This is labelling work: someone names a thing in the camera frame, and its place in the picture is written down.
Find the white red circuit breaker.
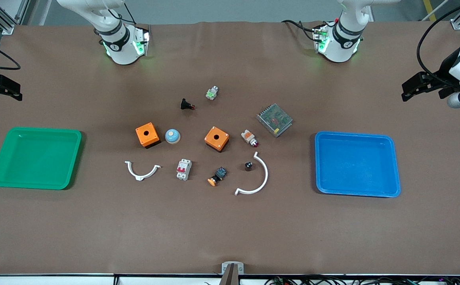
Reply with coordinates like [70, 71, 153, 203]
[176, 159, 192, 181]

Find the green plastic tray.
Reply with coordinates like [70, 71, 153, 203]
[0, 127, 82, 190]

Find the blue plastic tray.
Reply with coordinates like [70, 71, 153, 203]
[315, 131, 401, 198]

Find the metal mesh power supply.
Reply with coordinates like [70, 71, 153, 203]
[256, 103, 293, 138]

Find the small white pipe clamp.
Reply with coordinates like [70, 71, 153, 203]
[125, 160, 162, 182]

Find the large white pipe clamp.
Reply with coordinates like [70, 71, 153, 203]
[235, 152, 269, 196]

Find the orange mushroom push button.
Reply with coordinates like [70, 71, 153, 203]
[208, 167, 228, 187]

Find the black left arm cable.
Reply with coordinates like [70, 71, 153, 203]
[416, 0, 460, 82]

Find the black base cable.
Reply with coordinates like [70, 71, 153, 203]
[281, 19, 318, 42]

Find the orange push-button enclosure box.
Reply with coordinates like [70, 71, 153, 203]
[204, 126, 230, 152]
[136, 122, 160, 149]

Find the red white indicator switch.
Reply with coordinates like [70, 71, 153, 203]
[241, 129, 259, 148]

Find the white table edge rail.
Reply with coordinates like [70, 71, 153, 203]
[0, 274, 460, 285]

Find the black cable bundle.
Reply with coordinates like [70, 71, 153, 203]
[263, 275, 460, 285]

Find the grey metal bracket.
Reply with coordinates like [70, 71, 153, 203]
[221, 262, 244, 276]

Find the dark brown camera post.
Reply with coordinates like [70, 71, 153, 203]
[219, 264, 240, 285]

